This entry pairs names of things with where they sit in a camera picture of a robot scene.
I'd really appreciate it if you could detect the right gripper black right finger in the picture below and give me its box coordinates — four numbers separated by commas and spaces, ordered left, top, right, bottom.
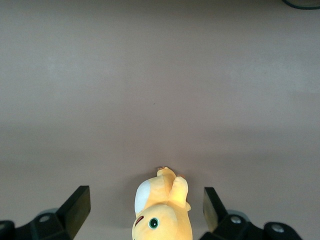
201, 187, 304, 240

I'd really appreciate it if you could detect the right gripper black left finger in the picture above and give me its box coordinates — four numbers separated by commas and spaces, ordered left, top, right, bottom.
0, 185, 91, 240

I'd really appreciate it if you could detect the yellow plush toy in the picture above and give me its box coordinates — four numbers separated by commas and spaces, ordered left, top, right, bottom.
131, 166, 193, 240

